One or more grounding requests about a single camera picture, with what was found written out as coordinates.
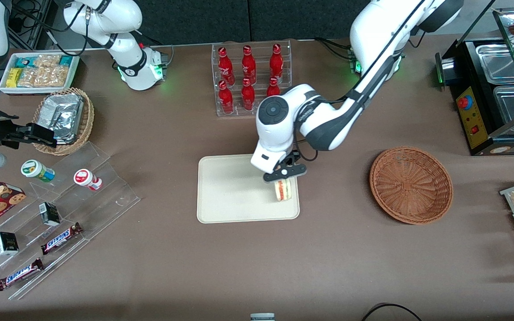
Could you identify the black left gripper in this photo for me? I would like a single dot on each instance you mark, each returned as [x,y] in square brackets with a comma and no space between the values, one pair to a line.
[293,157]

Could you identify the triangular sandwich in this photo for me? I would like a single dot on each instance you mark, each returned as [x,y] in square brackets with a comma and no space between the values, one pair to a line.
[283,191]

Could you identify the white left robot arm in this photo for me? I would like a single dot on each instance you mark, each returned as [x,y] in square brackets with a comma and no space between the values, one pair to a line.
[373,26]

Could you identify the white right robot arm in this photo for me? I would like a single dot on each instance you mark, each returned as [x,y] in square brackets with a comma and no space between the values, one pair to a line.
[125,18]

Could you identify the white rectangular snack tray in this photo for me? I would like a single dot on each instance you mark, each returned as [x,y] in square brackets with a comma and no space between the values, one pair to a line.
[34,90]

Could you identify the light tan wicker basket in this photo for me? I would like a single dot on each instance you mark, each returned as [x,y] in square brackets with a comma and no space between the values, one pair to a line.
[88,120]

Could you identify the cream plastic tray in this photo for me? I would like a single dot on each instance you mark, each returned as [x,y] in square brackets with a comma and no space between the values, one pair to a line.
[230,191]

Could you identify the brown round wicker basket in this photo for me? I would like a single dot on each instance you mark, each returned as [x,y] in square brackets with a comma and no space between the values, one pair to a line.
[411,187]

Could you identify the green lid yogurt cup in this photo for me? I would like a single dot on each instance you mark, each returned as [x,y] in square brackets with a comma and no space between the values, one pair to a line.
[34,169]

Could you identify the silver foil packet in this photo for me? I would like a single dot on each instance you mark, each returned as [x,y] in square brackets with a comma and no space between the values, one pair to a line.
[63,116]

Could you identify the clear nut snack bag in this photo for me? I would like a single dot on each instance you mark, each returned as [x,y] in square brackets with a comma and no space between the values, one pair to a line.
[54,76]
[28,77]
[47,60]

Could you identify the yellow snack packet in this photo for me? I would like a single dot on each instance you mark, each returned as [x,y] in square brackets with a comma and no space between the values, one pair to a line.
[14,77]

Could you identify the red lid yogurt cup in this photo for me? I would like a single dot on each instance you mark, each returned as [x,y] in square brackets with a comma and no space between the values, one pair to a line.
[83,177]

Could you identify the teal snack packet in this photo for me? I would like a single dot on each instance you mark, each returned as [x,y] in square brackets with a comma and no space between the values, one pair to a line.
[23,61]
[66,60]

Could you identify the clear acrylic bottle rack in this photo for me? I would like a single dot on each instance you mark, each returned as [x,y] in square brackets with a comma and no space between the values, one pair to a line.
[239,113]

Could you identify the small black drink carton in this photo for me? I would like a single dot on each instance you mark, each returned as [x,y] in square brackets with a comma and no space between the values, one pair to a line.
[50,215]
[6,244]

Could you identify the red Coca-Cola bottle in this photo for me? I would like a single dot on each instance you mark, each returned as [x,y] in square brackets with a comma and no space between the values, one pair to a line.
[276,64]
[273,88]
[248,67]
[225,100]
[225,67]
[248,97]

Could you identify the Snickers chocolate bar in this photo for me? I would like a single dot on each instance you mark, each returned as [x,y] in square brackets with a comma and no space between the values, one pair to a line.
[60,238]
[19,274]

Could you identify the clear acrylic stepped stand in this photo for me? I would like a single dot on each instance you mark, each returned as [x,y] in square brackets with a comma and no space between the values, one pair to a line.
[114,200]

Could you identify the grey white device top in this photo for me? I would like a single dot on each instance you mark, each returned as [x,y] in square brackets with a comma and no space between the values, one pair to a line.
[262,317]

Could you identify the dark grey partition panel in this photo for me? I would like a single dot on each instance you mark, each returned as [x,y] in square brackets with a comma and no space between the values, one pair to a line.
[301,18]
[194,18]

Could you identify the black hot food display case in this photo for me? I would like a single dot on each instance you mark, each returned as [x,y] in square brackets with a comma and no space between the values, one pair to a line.
[473,125]

